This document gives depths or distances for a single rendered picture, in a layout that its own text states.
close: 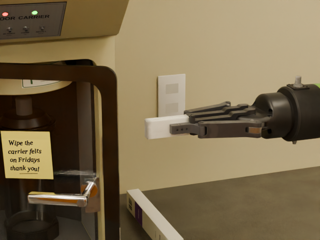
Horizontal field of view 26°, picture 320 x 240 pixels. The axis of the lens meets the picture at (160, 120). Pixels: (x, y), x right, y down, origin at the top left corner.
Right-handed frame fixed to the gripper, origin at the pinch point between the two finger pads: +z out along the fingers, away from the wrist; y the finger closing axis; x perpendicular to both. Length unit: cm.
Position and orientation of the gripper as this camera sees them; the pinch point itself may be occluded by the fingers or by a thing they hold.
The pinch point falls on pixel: (166, 126)
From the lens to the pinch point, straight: 108.4
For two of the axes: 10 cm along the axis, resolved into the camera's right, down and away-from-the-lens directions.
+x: 0.0, 9.5, 3.0
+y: 3.3, 2.9, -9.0
